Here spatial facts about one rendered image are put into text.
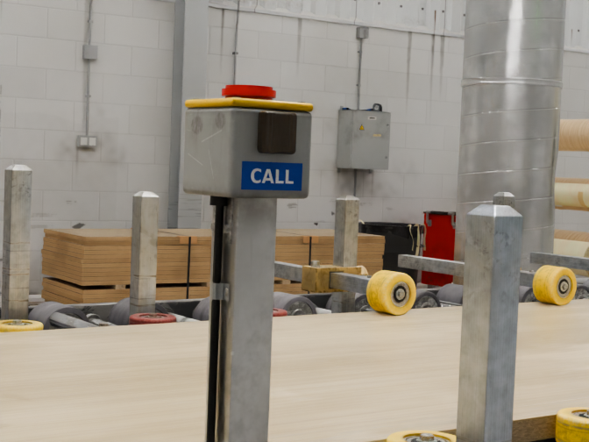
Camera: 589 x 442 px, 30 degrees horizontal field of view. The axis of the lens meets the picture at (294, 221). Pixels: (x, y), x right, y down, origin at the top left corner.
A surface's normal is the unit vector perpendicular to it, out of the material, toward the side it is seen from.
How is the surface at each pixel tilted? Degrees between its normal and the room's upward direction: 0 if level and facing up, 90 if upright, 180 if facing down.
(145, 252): 90
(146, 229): 90
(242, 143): 90
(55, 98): 90
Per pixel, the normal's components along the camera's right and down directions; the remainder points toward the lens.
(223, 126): -0.82, 0.00
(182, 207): 0.53, 0.07
